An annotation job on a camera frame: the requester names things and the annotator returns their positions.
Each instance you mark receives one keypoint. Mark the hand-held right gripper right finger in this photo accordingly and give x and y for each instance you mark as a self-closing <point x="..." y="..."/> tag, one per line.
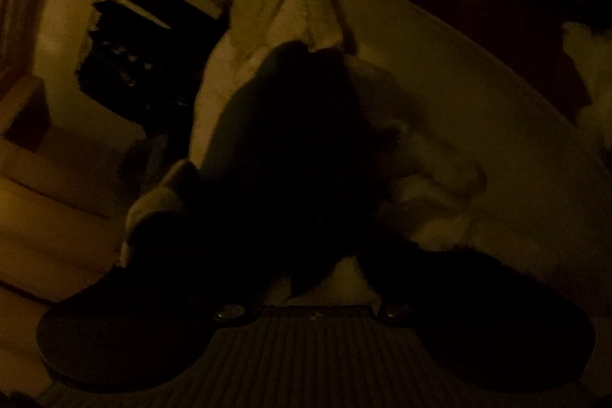
<point x="406" y="279"/>

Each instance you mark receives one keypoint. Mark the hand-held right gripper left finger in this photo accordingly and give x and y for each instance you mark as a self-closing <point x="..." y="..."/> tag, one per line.
<point x="215" y="288"/>

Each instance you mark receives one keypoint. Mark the black garment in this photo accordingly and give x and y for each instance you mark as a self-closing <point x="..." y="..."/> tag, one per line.
<point x="287" y="159"/>

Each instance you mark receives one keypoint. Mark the light floral bed sheet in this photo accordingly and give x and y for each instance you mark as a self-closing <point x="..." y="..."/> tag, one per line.
<point x="478" y="126"/>

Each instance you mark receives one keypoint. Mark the dark shelf rack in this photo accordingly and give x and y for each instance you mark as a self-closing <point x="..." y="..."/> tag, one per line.
<point x="143" y="30"/>

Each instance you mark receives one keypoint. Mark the white fluffy cloth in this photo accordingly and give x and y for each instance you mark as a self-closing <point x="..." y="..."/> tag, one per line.
<point x="590" y="78"/>

